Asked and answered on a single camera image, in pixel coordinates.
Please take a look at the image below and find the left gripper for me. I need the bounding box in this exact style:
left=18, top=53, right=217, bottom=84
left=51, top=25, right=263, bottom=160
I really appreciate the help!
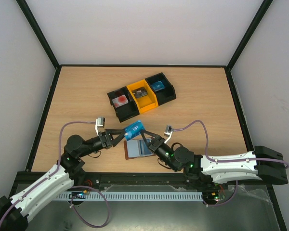
left=79, top=129, right=126, bottom=158

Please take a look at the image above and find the brown leather card holder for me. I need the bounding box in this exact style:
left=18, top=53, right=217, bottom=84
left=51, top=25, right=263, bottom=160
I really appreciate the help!
left=124, top=139, right=155, bottom=160

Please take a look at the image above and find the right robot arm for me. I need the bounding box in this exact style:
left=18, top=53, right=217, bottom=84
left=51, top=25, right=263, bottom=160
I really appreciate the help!
left=141, top=130, right=289, bottom=189

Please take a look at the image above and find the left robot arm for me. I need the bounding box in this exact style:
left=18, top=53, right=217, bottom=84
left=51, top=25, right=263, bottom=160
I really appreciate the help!
left=0, top=129, right=125, bottom=231

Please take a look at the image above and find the red white card stack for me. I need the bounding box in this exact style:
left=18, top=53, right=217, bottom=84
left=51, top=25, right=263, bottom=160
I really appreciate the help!
left=112, top=95, right=129, bottom=108

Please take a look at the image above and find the blue card stack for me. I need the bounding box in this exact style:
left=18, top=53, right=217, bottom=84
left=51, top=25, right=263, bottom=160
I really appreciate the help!
left=151, top=81, right=165, bottom=92

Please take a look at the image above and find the left black bin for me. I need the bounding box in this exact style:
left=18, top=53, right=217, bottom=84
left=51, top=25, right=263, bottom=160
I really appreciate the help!
left=107, top=86, right=140, bottom=123

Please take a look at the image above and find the black bin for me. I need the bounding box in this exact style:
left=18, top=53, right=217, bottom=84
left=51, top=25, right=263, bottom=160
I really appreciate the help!
left=145, top=72, right=176, bottom=105
left=107, top=86, right=140, bottom=123

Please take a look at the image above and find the yellow middle bin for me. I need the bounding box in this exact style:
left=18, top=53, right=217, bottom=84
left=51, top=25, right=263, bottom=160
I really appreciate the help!
left=127, top=79, right=158, bottom=114

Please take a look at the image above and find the right black bin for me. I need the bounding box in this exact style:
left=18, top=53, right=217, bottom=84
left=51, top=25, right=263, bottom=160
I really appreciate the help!
left=145, top=72, right=176, bottom=105

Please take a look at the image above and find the metal sheet front panel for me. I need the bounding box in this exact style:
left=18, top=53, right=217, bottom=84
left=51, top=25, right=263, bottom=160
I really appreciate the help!
left=28, top=185, right=279, bottom=231

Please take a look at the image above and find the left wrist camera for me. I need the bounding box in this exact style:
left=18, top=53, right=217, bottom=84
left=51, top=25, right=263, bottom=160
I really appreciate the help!
left=95, top=116, right=105, bottom=134

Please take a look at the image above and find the black front rail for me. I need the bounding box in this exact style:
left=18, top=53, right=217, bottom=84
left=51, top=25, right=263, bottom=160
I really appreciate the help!
left=14, top=172, right=270, bottom=191

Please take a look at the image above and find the light blue cable duct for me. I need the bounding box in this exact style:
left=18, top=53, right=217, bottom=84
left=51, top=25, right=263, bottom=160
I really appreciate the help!
left=54, top=192, right=203, bottom=202

